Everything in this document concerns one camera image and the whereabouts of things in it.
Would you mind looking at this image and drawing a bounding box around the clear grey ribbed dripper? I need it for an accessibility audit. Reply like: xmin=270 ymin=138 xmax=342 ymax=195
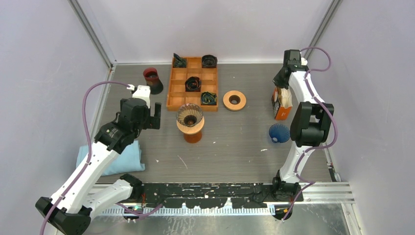
xmin=176 ymin=103 xmax=203 ymax=127

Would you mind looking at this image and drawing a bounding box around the wooden ring dripper stand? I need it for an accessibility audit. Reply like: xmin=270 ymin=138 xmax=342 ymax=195
xmin=176 ymin=117 xmax=205 ymax=135

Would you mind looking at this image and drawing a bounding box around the orange coffee filter box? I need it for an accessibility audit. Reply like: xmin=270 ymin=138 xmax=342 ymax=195
xmin=271 ymin=86 xmax=293 ymax=120

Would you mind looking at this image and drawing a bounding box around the orange glass carafe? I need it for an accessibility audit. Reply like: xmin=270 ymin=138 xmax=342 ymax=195
xmin=184 ymin=132 xmax=203 ymax=143

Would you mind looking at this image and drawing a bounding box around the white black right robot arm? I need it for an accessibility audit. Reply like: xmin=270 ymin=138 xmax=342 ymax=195
xmin=271 ymin=49 xmax=334 ymax=201

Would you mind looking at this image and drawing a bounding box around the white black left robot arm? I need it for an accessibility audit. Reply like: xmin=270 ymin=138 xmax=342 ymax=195
xmin=35 ymin=98 xmax=161 ymax=235

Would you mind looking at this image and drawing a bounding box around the black dripper middle compartment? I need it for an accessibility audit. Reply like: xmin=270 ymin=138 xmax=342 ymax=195
xmin=184 ymin=76 xmax=202 ymax=92

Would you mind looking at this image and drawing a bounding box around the black dripper top-left compartment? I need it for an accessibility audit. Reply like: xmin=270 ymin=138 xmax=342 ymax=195
xmin=172 ymin=53 xmax=187 ymax=68

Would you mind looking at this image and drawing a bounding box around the blue ribbed dripper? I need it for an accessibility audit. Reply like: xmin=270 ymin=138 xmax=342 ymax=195
xmin=268 ymin=123 xmax=290 ymax=143

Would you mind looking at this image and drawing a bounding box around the black dripper top-right compartment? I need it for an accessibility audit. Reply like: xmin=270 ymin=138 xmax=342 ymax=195
xmin=201 ymin=54 xmax=218 ymax=69

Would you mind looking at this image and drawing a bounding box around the orange compartment tray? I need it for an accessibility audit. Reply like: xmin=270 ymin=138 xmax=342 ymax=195
xmin=166 ymin=57 xmax=220 ymax=112

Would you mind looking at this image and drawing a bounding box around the red black carafe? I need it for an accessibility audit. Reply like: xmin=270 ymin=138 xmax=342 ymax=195
xmin=143 ymin=68 xmax=163 ymax=95

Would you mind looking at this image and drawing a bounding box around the light blue folded cloth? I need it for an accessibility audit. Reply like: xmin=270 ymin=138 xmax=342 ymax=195
xmin=74 ymin=141 xmax=145 ymax=176

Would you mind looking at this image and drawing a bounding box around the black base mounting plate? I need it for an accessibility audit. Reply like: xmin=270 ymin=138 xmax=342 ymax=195
xmin=132 ymin=182 xmax=301 ymax=209

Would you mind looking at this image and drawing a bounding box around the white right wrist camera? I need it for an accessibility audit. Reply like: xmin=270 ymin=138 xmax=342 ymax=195
xmin=301 ymin=57 xmax=308 ymax=66

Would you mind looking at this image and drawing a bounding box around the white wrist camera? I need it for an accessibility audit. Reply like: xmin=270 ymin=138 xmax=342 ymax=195
xmin=301 ymin=57 xmax=308 ymax=66
xmin=127 ymin=84 xmax=151 ymax=108

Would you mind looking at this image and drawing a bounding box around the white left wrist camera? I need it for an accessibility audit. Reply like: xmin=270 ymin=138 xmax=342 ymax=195
xmin=127 ymin=84 xmax=151 ymax=108

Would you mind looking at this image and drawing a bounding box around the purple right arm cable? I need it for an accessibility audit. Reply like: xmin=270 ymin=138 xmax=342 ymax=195
xmin=280 ymin=47 xmax=339 ymax=224

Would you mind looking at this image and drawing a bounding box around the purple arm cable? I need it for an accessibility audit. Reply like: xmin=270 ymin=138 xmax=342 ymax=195
xmin=280 ymin=47 xmax=339 ymax=224
xmin=39 ymin=81 xmax=163 ymax=235

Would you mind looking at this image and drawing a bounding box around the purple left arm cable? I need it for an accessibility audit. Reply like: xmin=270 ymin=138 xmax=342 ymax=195
xmin=39 ymin=81 xmax=163 ymax=235

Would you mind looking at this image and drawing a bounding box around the wooden ring holder right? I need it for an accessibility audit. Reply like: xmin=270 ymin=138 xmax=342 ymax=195
xmin=223 ymin=90 xmax=247 ymax=111

